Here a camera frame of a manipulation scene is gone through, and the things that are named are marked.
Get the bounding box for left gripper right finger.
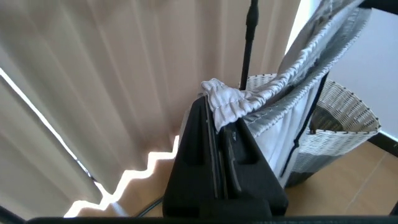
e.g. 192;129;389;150
219;118;289;218

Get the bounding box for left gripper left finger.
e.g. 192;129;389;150
162;95;220;218

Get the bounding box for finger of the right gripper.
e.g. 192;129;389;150
359;0;398;16

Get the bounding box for pale grey shorts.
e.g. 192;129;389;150
200;0;373;188

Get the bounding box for white laundry basket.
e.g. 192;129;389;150
244;73;382;188

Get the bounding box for black clothes rack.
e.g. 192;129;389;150
136;0;260;218

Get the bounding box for beige curtain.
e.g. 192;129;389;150
0;0;302;219

